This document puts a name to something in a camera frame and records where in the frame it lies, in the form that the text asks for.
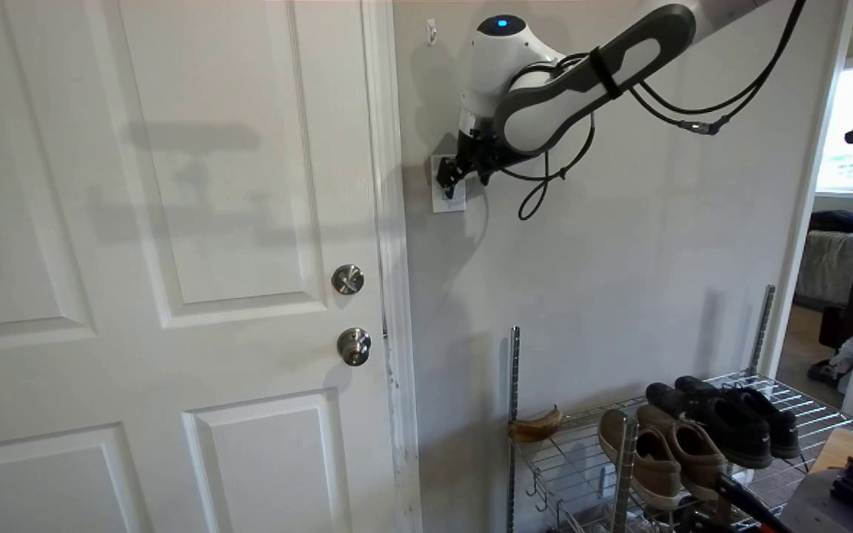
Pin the small white wall hook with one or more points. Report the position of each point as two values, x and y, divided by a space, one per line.
434 34

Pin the cardboard box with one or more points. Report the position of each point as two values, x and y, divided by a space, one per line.
850 446

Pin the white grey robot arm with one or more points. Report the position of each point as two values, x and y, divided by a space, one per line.
563 77

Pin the silver door knob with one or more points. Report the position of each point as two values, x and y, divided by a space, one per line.
354 347

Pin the white door frame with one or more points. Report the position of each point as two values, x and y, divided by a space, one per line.
397 298

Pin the black sneaker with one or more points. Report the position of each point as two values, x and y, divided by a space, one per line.
733 424
776 419

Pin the slotted metal rack post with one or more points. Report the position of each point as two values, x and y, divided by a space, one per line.
623 483
514 424
761 329

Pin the silver deadbolt lock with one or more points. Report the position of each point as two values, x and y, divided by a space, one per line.
347 279

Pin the tan suede shoe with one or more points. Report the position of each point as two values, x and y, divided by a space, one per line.
696 447
649 468

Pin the bed with dark bedding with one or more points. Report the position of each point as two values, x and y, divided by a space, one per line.
829 261

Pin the white light switch plate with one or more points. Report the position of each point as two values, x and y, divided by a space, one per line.
446 202

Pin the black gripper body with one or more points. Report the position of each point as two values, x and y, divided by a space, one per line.
481 151

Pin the white doorway casing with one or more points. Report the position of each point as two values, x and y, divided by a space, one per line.
806 216

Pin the overripe yellow banana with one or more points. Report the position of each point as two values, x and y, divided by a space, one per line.
533 428

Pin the white panelled door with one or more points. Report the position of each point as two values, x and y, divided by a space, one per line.
148 268

